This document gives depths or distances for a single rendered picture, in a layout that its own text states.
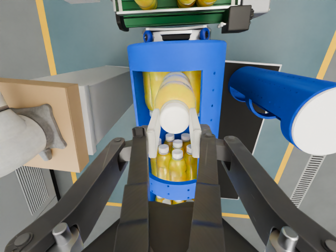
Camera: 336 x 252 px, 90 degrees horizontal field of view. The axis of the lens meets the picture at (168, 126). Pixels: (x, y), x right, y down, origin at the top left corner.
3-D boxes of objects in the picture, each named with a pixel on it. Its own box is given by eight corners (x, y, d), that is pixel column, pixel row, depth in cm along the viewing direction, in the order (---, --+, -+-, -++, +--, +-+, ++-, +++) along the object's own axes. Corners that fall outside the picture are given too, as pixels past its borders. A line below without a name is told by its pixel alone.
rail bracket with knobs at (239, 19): (215, 34, 65) (221, 31, 55) (216, 12, 62) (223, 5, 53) (241, 33, 64) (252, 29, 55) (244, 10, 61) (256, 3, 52)
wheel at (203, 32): (198, 42, 59) (203, 41, 58) (199, 27, 58) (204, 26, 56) (205, 42, 63) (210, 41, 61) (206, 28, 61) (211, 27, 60)
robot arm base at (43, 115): (33, 157, 71) (21, 166, 66) (6, 108, 63) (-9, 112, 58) (71, 155, 69) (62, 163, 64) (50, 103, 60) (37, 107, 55)
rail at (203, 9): (119, 16, 60) (116, 14, 57) (119, 13, 59) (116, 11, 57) (234, 10, 57) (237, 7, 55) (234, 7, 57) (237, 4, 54)
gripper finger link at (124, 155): (145, 162, 15) (112, 163, 15) (152, 136, 19) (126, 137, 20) (144, 148, 14) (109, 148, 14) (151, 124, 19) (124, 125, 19)
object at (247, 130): (193, 186, 211) (194, 196, 198) (214, 58, 151) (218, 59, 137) (234, 190, 210) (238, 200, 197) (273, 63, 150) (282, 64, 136)
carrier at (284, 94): (233, 63, 138) (223, 97, 149) (311, 78, 58) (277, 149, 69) (267, 68, 138) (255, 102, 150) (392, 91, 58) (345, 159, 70)
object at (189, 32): (163, 42, 64) (160, 40, 53) (162, 35, 63) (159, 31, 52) (189, 41, 64) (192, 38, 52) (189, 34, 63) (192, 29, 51)
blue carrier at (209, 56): (154, 211, 98) (145, 269, 72) (139, 46, 64) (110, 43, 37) (203, 213, 96) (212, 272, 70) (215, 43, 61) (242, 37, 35)
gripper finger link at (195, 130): (193, 130, 15) (201, 130, 15) (189, 107, 22) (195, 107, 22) (192, 158, 16) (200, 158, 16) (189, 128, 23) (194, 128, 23)
